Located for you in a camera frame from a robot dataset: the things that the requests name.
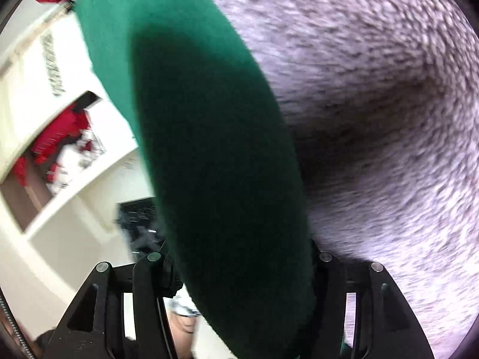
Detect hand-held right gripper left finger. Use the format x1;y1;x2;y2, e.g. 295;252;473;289
45;252;185;359

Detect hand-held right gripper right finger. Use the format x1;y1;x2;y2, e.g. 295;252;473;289
299;239;437;359

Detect green and cream varsity jacket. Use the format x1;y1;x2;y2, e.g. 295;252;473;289
71;0;316;359

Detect red hanging clothes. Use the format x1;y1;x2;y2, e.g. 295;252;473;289
11;104;93;188

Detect dark cloth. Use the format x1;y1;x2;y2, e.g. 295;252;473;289
114;197;170;255

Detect metal flexible hose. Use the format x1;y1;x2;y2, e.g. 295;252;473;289
0;295;35;359

